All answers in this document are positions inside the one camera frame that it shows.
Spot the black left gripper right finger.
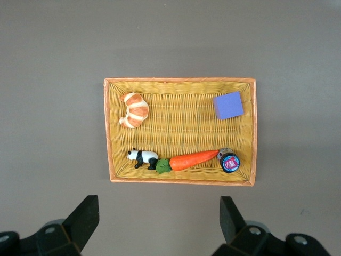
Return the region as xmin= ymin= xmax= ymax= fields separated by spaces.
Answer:
xmin=212 ymin=196 xmax=334 ymax=256

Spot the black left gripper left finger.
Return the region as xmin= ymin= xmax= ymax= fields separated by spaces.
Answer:
xmin=0 ymin=195 xmax=100 ymax=256

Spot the orange yellow wicker basket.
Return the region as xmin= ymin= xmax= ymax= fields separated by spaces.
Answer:
xmin=103 ymin=77 xmax=258 ymax=187

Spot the small bottle with pink lid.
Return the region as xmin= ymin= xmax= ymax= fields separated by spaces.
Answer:
xmin=217 ymin=148 xmax=240 ymax=174

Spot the orange toy carrot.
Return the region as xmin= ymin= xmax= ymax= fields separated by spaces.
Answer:
xmin=155 ymin=149 xmax=220 ymax=175

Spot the toy panda figure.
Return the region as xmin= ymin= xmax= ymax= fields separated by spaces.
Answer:
xmin=126 ymin=148 xmax=159 ymax=171

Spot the purple foam block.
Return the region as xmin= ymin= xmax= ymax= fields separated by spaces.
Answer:
xmin=212 ymin=91 xmax=245 ymax=121

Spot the brown table cover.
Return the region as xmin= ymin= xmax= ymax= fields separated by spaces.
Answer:
xmin=0 ymin=0 xmax=341 ymax=256

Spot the toy croissant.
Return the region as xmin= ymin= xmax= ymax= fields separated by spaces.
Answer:
xmin=119 ymin=92 xmax=150 ymax=129

